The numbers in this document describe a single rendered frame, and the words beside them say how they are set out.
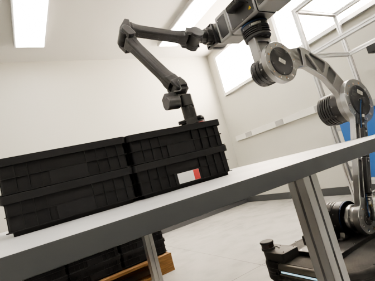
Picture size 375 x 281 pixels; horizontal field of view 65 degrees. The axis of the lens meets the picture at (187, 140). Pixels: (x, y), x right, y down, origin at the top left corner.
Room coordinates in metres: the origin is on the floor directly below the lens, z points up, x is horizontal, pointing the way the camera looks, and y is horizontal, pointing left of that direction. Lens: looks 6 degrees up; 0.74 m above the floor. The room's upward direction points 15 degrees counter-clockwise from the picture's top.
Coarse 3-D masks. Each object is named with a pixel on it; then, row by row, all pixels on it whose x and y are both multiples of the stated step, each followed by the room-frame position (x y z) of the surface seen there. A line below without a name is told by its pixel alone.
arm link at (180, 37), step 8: (128, 24) 1.31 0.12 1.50; (136, 24) 1.35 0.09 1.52; (120, 32) 1.27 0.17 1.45; (136, 32) 1.34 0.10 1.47; (144, 32) 1.36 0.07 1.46; (152, 32) 1.37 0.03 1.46; (160, 32) 1.39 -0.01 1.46; (168, 32) 1.41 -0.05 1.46; (176, 32) 1.43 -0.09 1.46; (184, 32) 1.45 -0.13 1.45; (192, 32) 1.44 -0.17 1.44; (200, 32) 1.46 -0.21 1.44; (120, 40) 1.29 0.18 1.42; (160, 40) 1.42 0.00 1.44; (168, 40) 1.43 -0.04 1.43; (176, 40) 1.44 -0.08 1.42; (184, 40) 1.46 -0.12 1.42; (184, 48) 1.51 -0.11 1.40; (192, 48) 1.50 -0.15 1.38
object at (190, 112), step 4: (184, 108) 1.19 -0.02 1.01; (188, 108) 1.18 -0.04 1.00; (192, 108) 1.19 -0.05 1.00; (184, 112) 1.19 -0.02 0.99; (188, 112) 1.18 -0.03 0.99; (192, 112) 1.19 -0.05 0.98; (184, 116) 1.20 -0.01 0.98; (188, 116) 1.19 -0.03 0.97; (192, 116) 1.19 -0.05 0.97; (196, 116) 1.17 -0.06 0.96; (200, 116) 1.17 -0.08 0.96; (184, 120) 1.19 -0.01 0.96; (180, 124) 1.20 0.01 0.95; (184, 124) 1.24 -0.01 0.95
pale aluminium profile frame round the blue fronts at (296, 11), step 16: (304, 0) 2.55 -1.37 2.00; (352, 0) 2.83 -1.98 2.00; (320, 16) 2.92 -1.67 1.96; (336, 16) 3.00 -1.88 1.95; (304, 32) 2.68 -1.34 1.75; (352, 32) 2.30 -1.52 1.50; (304, 48) 2.68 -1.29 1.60; (320, 48) 2.56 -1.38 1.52; (352, 64) 3.00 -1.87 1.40; (320, 96) 2.68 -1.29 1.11; (336, 128) 2.67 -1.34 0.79; (352, 176) 2.68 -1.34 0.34; (352, 192) 2.68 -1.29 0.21
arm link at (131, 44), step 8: (128, 32) 1.25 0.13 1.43; (128, 40) 1.26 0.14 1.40; (136, 40) 1.28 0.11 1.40; (120, 48) 1.33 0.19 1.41; (128, 48) 1.28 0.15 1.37; (136, 48) 1.26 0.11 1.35; (144, 48) 1.27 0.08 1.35; (136, 56) 1.27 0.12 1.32; (144, 56) 1.25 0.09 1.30; (152, 56) 1.26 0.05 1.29; (144, 64) 1.27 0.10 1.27; (152, 64) 1.24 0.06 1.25; (160, 64) 1.25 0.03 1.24; (152, 72) 1.26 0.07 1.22; (160, 72) 1.23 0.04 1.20; (168, 72) 1.23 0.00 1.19; (160, 80) 1.25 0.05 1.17; (168, 80) 1.22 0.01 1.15; (176, 80) 1.21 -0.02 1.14; (168, 88) 1.24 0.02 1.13; (176, 88) 1.21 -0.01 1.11
